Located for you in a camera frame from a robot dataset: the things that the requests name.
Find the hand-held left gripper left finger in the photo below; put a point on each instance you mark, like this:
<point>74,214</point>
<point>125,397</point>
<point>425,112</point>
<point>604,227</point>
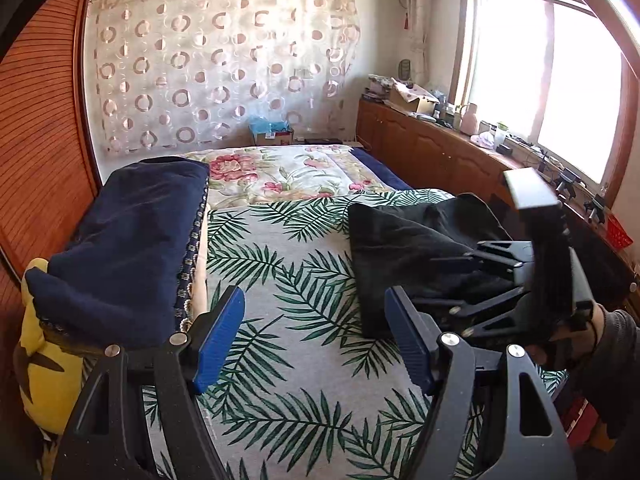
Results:
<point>220,340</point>

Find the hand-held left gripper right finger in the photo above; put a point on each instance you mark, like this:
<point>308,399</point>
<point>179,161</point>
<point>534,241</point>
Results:
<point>410,340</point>

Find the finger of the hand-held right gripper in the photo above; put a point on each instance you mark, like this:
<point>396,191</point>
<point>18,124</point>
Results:
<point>510,305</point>
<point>500,255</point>

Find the black printed t-shirt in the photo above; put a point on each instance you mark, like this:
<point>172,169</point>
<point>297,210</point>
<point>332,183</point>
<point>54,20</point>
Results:
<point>400,250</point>

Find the person's right forearm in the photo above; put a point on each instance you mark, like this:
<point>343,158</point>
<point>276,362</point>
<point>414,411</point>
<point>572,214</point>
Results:
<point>615,355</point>

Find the person's right hand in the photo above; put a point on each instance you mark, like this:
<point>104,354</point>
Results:
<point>542,355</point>

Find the small black stand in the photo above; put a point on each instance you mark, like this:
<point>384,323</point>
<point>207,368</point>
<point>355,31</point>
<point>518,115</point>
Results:
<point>570,182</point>
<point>596,207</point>

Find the red plastic basket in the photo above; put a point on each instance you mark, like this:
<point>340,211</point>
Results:
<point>619,232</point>

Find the small black device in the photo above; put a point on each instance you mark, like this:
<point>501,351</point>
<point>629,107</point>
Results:
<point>504,150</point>

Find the leaf-print bed sheet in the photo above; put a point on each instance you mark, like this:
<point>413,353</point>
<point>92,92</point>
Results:
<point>310,285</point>

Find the pink plastic bag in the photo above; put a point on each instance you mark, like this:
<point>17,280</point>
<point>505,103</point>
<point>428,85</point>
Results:
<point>483,140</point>

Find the white bottle green cap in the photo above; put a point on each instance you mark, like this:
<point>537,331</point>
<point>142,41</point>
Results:
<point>500,137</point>

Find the low wooden cabinet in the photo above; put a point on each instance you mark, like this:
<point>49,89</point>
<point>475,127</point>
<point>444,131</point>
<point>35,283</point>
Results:
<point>425,150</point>

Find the navy blue folded garment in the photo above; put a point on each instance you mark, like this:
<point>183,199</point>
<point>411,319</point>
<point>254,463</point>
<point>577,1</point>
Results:
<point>125,250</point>

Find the pink kettle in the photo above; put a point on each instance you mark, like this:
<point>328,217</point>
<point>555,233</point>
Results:
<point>469,120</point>

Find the navy blue blanket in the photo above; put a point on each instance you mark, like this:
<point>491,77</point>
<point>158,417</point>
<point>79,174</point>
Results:
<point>385,172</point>

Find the dark blue bottle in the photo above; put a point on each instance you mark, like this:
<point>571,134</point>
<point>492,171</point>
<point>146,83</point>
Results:
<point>444,112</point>

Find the open cardboard box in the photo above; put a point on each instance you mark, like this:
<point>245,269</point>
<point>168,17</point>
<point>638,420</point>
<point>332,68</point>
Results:
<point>420,105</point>

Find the floral blanket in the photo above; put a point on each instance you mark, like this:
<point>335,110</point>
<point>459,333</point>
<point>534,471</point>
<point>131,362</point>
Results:
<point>280,170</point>

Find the yellow pillow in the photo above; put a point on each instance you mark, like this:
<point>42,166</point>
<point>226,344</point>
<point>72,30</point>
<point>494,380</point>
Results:
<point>45,390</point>

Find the wooden-framed window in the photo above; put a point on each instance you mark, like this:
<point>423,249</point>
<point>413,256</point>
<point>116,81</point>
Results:
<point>505,60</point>

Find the patterned storage box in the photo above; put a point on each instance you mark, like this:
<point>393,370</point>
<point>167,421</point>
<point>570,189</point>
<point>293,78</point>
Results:
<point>380,87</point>

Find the grey oval ornament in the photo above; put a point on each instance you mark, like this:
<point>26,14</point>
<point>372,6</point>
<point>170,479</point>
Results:
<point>405,70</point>

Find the small cardboard box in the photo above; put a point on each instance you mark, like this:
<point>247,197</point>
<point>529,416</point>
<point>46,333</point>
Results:
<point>275,139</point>

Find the black flat case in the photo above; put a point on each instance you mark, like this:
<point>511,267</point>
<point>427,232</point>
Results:
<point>325,141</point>

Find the beige side curtain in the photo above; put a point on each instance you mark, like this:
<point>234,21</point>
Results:
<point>417,10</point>

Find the wooden slatted wardrobe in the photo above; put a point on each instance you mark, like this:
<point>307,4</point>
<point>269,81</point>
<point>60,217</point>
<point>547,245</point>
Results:
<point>45,135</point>

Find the circle-patterned sheer curtain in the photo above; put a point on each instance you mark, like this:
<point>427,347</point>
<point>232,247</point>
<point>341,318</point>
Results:
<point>225,60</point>

